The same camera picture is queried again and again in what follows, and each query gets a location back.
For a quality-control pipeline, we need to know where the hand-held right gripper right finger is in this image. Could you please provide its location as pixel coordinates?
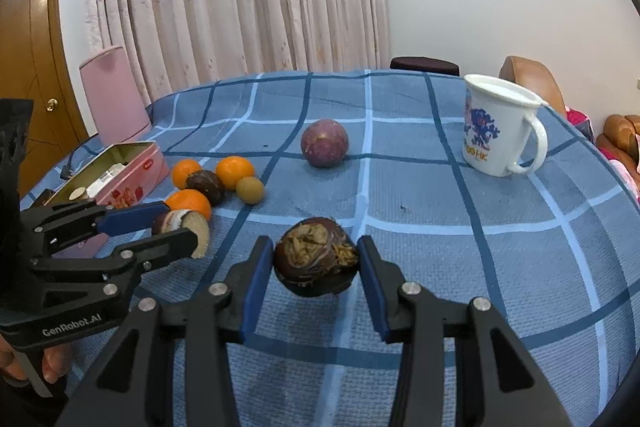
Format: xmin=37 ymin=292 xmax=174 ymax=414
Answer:
xmin=356 ymin=234 xmax=573 ymax=427

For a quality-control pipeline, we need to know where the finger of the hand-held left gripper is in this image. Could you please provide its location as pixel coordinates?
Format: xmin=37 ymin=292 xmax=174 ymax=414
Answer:
xmin=20 ymin=200 xmax=171 ymax=254
xmin=30 ymin=228 xmax=198 ymax=280

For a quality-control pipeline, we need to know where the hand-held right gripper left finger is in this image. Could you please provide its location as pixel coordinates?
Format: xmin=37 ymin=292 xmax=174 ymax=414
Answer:
xmin=55 ymin=235 xmax=275 ymax=427

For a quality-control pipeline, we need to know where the orange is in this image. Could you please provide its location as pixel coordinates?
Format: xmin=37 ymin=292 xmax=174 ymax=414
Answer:
xmin=215 ymin=156 xmax=256 ymax=191
xmin=172 ymin=159 xmax=203 ymax=190
xmin=165 ymin=189 xmax=213 ymax=223

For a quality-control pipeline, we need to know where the pink tin box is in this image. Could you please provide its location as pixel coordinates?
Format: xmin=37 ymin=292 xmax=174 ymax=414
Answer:
xmin=45 ymin=140 xmax=171 ymax=260

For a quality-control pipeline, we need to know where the dark round passion fruit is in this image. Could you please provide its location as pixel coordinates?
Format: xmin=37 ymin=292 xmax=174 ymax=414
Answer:
xmin=185 ymin=170 xmax=227 ymax=206

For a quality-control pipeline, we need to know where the small brown longan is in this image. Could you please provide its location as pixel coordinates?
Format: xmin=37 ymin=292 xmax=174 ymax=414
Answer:
xmin=236 ymin=176 xmax=265 ymax=206

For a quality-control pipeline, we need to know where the large purple passion fruit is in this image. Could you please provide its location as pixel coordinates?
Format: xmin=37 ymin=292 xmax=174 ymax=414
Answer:
xmin=301 ymin=119 xmax=349 ymax=168

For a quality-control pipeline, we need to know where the person's left hand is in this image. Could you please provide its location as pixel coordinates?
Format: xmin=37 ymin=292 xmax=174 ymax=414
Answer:
xmin=0 ymin=334 xmax=76 ymax=385

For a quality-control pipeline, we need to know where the white printed paper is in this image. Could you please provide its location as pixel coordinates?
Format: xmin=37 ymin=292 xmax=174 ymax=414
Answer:
xmin=86 ymin=162 xmax=132 ymax=200

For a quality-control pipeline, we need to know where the blue checked tablecloth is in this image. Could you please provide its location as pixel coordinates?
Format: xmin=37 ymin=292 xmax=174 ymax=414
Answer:
xmin=20 ymin=69 xmax=640 ymax=427

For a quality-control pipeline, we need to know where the pink electric kettle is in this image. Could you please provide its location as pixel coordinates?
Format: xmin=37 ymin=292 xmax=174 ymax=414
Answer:
xmin=79 ymin=46 xmax=153 ymax=148

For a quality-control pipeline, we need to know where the wooden door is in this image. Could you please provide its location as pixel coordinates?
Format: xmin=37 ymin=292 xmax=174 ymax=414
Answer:
xmin=0 ymin=0 xmax=97 ymax=200

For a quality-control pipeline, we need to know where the white printed mug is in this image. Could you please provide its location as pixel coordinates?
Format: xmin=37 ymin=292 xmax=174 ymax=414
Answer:
xmin=461 ymin=74 xmax=550 ymax=178

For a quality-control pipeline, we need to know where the dark round stool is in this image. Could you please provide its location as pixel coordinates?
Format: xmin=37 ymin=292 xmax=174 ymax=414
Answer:
xmin=389 ymin=56 xmax=461 ymax=78

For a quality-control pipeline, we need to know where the brown leather chair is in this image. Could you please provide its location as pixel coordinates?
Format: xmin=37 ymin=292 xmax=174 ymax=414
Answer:
xmin=498 ymin=55 xmax=569 ymax=118

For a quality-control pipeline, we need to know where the pink cloth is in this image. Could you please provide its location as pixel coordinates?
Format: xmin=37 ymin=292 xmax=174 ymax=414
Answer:
xmin=565 ymin=107 xmax=640 ymax=208

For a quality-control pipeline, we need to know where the brown leather sofa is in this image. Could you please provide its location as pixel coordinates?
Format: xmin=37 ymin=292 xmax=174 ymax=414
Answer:
xmin=595 ymin=114 xmax=640 ymax=172

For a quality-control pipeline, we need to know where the black power cable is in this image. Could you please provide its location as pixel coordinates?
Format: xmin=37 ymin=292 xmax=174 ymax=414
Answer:
xmin=59 ymin=134 xmax=102 ymax=182

